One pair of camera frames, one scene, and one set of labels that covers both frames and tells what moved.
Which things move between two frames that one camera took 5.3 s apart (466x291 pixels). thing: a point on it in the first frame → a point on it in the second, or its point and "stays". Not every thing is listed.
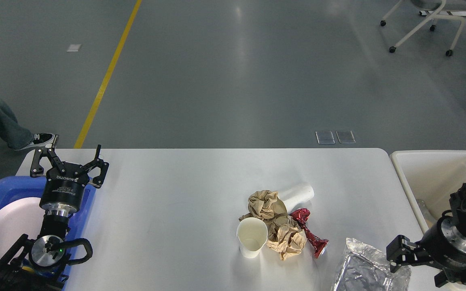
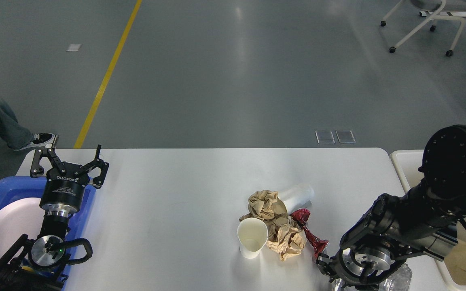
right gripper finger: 401,251 → 323,262
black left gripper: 63,188 stays
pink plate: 7,223 stays
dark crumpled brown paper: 268,205 stays
